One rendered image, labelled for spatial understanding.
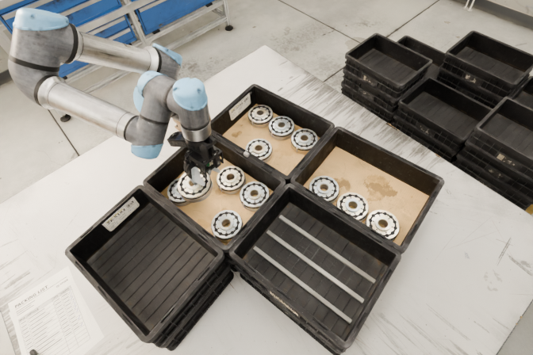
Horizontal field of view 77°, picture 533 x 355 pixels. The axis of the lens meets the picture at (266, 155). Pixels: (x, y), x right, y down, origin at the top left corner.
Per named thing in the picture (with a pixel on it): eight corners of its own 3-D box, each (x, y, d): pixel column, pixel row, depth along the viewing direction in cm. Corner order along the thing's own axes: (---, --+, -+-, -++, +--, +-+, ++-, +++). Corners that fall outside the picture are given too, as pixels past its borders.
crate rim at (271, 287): (227, 255, 98) (226, 253, 96) (288, 185, 111) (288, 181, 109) (346, 353, 82) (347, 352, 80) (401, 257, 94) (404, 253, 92)
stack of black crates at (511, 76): (420, 107, 227) (444, 52, 191) (445, 85, 238) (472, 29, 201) (477, 139, 208) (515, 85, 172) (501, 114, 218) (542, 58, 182)
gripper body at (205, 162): (205, 180, 93) (200, 150, 84) (184, 165, 96) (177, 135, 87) (224, 163, 97) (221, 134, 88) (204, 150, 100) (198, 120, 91)
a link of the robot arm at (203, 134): (174, 122, 84) (197, 106, 89) (177, 135, 88) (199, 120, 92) (194, 135, 81) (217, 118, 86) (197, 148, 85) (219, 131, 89)
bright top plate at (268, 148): (239, 150, 127) (239, 149, 126) (258, 135, 131) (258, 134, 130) (258, 165, 122) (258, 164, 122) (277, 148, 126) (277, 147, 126)
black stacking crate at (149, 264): (83, 264, 110) (63, 252, 100) (152, 200, 122) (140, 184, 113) (161, 349, 93) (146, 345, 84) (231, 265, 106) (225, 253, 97)
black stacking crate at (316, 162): (289, 198, 118) (289, 181, 109) (334, 145, 131) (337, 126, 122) (393, 266, 102) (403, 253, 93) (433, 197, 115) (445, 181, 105)
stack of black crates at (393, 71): (336, 107, 233) (343, 54, 196) (364, 86, 243) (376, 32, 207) (383, 139, 214) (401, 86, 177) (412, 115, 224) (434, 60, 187)
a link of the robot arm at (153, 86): (128, 108, 85) (159, 125, 81) (139, 66, 82) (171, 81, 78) (151, 109, 92) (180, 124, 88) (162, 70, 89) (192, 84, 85)
